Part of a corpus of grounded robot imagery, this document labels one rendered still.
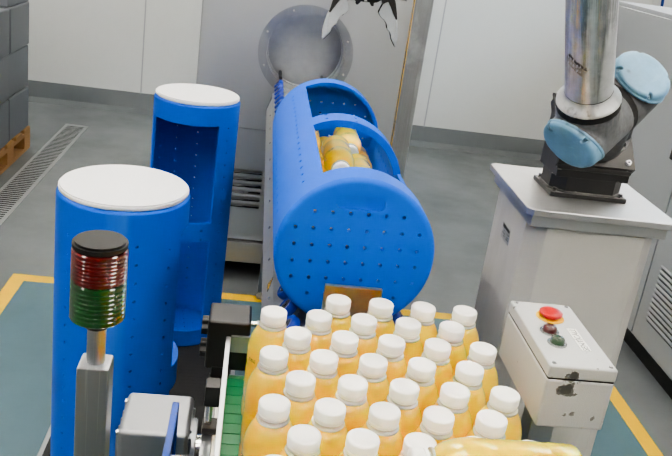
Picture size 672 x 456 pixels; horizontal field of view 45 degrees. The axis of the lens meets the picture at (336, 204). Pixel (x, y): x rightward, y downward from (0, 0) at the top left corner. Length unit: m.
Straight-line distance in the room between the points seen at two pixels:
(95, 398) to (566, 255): 1.04
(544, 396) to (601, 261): 0.62
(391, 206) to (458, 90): 5.32
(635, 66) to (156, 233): 1.01
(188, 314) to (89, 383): 2.12
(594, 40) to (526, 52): 5.34
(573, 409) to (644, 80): 0.68
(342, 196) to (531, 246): 0.51
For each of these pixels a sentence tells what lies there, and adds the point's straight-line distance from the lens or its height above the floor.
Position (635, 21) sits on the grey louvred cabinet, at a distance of 4.21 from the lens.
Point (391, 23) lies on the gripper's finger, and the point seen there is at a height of 1.46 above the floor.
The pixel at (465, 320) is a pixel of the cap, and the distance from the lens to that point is 1.30.
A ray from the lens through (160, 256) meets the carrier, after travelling 1.75.
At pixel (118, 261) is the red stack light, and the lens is 0.94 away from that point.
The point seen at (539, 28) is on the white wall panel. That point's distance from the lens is 6.76.
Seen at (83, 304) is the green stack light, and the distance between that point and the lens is 0.96.
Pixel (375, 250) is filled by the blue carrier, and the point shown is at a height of 1.10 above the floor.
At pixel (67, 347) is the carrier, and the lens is 1.88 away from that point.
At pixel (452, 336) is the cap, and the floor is 1.07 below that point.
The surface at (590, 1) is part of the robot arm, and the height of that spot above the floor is 1.57.
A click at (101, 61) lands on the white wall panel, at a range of 6.63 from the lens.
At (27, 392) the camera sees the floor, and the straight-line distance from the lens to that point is 2.99.
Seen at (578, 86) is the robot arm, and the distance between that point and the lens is 1.49.
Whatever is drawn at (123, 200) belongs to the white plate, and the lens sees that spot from 1.72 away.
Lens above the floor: 1.63
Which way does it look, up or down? 19 degrees down
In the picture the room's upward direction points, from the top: 8 degrees clockwise
